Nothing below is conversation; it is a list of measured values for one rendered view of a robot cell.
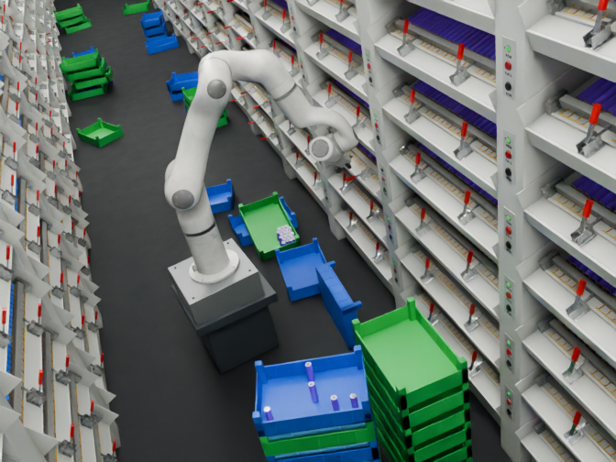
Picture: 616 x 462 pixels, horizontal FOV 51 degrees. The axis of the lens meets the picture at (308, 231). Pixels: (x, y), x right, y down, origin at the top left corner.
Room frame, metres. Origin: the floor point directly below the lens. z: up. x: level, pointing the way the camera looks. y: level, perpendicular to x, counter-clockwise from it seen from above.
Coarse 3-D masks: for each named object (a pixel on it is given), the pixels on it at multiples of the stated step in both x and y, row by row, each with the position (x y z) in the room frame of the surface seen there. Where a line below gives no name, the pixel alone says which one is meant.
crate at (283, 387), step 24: (312, 360) 1.30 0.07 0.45; (336, 360) 1.29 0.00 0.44; (360, 360) 1.27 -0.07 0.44; (264, 384) 1.29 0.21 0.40; (288, 384) 1.27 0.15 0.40; (336, 384) 1.24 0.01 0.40; (360, 384) 1.22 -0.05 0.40; (288, 408) 1.19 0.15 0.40; (312, 408) 1.17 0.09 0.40; (360, 408) 1.09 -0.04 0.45; (264, 432) 1.11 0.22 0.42; (288, 432) 1.11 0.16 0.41
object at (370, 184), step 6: (324, 126) 2.49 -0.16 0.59; (330, 126) 2.48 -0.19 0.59; (318, 132) 2.48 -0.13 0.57; (324, 132) 2.49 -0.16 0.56; (330, 132) 2.48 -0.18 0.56; (354, 162) 2.20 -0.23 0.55; (360, 162) 2.18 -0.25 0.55; (354, 168) 2.17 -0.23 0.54; (360, 168) 2.15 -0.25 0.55; (354, 174) 2.14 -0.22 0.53; (360, 180) 2.08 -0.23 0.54; (366, 180) 2.06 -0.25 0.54; (372, 180) 2.04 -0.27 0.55; (378, 180) 2.02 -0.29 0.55; (366, 186) 2.03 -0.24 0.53; (372, 186) 2.01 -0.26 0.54; (378, 186) 1.99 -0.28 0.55; (372, 192) 1.98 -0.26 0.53; (378, 192) 1.90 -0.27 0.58; (378, 198) 1.93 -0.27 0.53
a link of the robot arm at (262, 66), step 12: (204, 60) 1.97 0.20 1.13; (228, 60) 1.99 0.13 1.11; (240, 60) 1.94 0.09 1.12; (252, 60) 1.92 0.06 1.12; (264, 60) 1.92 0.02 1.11; (276, 60) 1.93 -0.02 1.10; (240, 72) 1.95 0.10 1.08; (252, 72) 1.91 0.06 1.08; (264, 72) 1.91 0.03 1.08; (276, 72) 1.91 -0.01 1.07; (288, 72) 1.94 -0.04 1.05; (264, 84) 1.92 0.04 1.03; (276, 84) 1.91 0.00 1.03; (288, 84) 1.92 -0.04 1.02; (276, 96) 1.92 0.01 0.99
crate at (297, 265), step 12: (276, 252) 2.39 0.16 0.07; (288, 252) 2.42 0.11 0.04; (300, 252) 2.42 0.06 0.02; (312, 252) 2.43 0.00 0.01; (288, 264) 2.38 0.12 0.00; (300, 264) 2.36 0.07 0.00; (312, 264) 2.34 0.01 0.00; (288, 276) 2.29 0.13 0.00; (300, 276) 2.27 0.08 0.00; (312, 276) 2.25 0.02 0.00; (288, 288) 2.12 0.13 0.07; (300, 288) 2.12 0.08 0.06; (312, 288) 2.13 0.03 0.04
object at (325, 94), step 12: (324, 72) 2.50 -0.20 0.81; (312, 84) 2.49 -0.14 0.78; (324, 84) 2.48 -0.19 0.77; (336, 84) 2.42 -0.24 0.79; (312, 96) 2.48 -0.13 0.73; (324, 96) 2.43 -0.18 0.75; (336, 96) 2.34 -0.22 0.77; (348, 96) 2.28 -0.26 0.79; (336, 108) 2.29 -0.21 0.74; (348, 108) 2.25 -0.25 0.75; (360, 108) 2.16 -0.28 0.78; (348, 120) 2.17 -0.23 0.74; (360, 120) 2.08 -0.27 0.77; (360, 132) 2.06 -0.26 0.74; (372, 132) 2.02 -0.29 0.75; (372, 144) 1.90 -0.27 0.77
